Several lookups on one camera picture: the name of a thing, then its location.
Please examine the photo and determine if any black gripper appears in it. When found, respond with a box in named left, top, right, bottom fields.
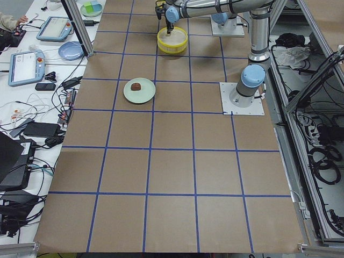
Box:
left=166, top=21, right=174, bottom=30

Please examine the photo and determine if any yellow bamboo steamer basket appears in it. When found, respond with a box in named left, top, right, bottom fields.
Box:
left=157, top=27, right=188, bottom=54

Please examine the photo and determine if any brown steamed bun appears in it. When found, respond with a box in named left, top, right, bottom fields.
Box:
left=131, top=82, right=141, bottom=91

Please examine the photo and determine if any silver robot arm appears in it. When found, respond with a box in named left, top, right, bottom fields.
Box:
left=211, top=12, right=242, bottom=34
left=155, top=0, right=272, bottom=108

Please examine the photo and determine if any mint green plate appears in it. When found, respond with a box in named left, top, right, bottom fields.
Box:
left=123, top=77, right=156, bottom=104

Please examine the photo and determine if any green plate with blocks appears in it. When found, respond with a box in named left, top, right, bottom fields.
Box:
left=80, top=1, right=103, bottom=17

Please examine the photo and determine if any blue plate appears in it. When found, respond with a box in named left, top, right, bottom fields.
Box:
left=58, top=41, right=84, bottom=61

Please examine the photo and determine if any far teach pendant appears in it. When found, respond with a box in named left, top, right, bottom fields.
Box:
left=36, top=16, right=73, bottom=42

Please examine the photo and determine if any teach pendant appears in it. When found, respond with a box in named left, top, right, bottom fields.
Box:
left=8, top=50, right=45, bottom=87
left=36, top=16, right=73, bottom=42

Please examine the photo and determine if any white crumpled cloth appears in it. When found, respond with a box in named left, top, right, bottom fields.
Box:
left=276, top=46, right=311, bottom=69

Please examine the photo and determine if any black phone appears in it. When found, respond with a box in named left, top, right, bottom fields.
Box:
left=35, top=83, right=56, bottom=91

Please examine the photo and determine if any near teach pendant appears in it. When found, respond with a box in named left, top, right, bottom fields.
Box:
left=8, top=50, right=45, bottom=87

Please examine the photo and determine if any black power adapter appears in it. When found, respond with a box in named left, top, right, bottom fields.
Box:
left=23, top=122, right=60, bottom=138

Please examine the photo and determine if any black laptop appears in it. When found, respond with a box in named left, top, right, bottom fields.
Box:
left=1, top=133, right=36, bottom=191

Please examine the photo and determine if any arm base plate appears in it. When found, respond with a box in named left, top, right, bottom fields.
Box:
left=219, top=82, right=265, bottom=116
left=211, top=16, right=245, bottom=38

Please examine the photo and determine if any aluminium frame post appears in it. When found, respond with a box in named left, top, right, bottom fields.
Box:
left=61, top=0, right=94, bottom=59

